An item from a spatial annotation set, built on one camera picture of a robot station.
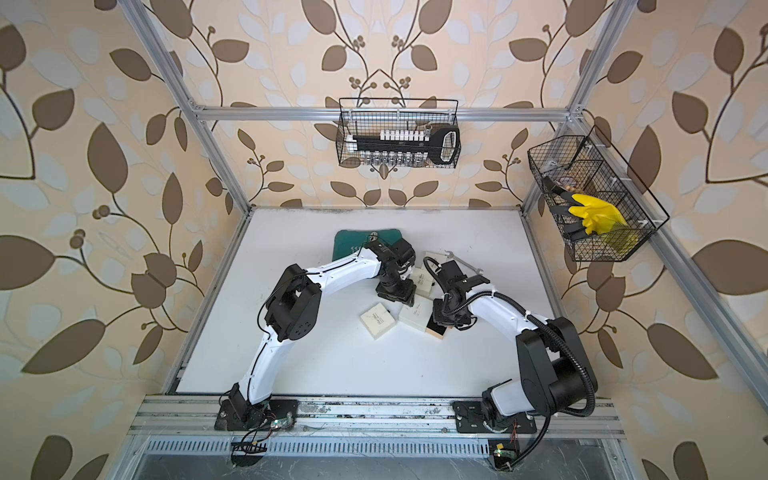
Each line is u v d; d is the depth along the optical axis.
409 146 0.85
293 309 0.56
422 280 0.96
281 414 0.74
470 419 0.74
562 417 0.44
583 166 0.83
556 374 0.43
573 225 0.65
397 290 0.84
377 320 0.88
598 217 0.69
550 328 0.44
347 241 1.05
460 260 1.05
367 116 0.91
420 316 0.89
